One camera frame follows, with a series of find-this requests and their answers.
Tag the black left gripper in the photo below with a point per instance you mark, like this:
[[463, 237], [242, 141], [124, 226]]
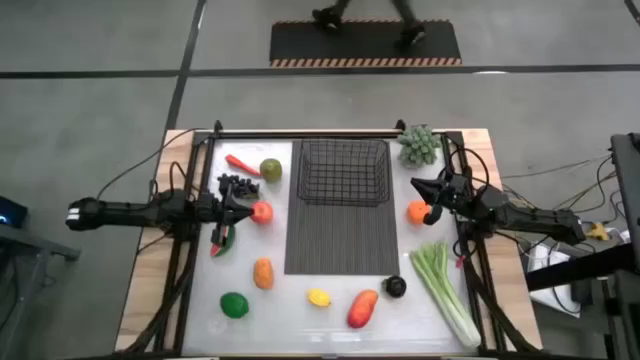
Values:
[[210, 210]]

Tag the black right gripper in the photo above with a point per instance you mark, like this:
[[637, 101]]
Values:
[[456, 192]]

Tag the black toy grape bunch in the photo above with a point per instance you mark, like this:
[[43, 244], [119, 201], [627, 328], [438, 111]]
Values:
[[245, 187]]

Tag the red toy apple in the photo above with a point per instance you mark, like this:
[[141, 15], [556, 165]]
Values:
[[262, 213]]

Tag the round toy orange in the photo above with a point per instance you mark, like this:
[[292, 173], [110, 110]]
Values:
[[416, 212]]

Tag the red watermelon slice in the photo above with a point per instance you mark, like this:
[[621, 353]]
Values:
[[229, 242]]

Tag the green-brown toy pear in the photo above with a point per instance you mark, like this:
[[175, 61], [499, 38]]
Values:
[[271, 170]]

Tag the orange lumpy toy potato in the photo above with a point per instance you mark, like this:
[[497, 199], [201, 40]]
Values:
[[263, 274]]

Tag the green toy lime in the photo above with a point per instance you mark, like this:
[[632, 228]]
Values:
[[234, 305]]

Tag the green toy celery bunch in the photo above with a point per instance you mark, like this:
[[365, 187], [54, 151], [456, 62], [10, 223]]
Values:
[[440, 285]]

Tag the yellow toy lemon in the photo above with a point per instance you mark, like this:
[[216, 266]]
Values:
[[319, 298]]

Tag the red-orange toy mango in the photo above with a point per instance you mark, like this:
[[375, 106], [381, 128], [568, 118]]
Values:
[[362, 309]]

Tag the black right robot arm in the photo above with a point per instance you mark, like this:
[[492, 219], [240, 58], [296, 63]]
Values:
[[525, 217]]

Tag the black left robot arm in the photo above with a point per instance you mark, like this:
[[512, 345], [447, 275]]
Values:
[[130, 212]]

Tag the small red tag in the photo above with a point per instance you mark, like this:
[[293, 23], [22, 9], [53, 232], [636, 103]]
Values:
[[459, 261]]

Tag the grey woven placemat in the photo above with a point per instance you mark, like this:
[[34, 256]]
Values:
[[340, 240]]

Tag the white floor box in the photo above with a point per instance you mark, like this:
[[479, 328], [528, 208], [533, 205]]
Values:
[[542, 260]]

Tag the black hazard-striped floor mat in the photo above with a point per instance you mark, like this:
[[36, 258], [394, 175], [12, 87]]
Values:
[[365, 45]]

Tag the black side desk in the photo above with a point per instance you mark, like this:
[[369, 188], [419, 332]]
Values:
[[575, 270]]

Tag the yellow power plug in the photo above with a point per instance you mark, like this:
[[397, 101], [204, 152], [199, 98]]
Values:
[[597, 231]]

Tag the person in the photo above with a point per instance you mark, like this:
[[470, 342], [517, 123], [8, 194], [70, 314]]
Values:
[[327, 17]]

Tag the grey side desk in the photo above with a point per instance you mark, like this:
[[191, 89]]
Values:
[[30, 245]]

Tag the blue-lit black device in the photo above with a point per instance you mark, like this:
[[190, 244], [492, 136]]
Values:
[[12, 212]]

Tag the black frame clamp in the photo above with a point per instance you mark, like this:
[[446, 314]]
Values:
[[217, 126], [400, 125]]

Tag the black aluminium table frame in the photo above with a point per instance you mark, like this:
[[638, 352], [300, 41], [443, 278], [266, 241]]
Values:
[[300, 134]]

